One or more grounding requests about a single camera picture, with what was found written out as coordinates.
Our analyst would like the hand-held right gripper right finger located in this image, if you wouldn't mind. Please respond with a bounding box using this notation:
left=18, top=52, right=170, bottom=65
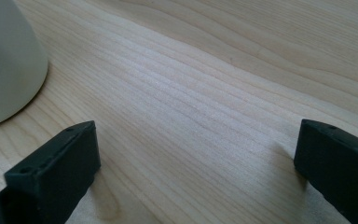
left=293, top=119, right=358, bottom=224

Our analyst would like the white cup with red-labelled lid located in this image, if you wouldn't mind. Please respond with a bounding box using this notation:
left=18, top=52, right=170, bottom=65
left=0, top=0, right=49, bottom=131

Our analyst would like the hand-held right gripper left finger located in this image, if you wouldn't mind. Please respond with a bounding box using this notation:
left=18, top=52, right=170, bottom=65
left=0, top=120, right=102, bottom=224

